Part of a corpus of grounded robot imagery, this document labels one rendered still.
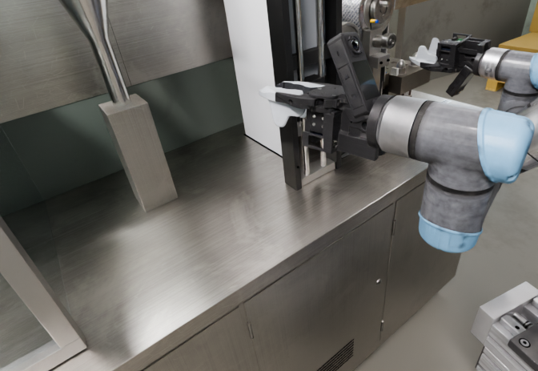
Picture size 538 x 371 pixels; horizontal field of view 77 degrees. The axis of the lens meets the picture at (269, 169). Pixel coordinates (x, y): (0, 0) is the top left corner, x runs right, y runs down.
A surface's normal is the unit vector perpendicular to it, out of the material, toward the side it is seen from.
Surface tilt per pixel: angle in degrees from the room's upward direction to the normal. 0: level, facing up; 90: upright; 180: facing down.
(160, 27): 90
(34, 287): 90
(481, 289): 0
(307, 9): 90
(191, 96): 90
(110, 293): 0
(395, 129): 71
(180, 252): 0
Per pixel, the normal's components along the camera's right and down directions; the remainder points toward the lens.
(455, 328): -0.11, -0.84
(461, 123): -0.48, -0.39
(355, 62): 0.63, -0.20
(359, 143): -0.66, 0.35
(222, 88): 0.58, 0.39
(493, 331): -0.92, 0.29
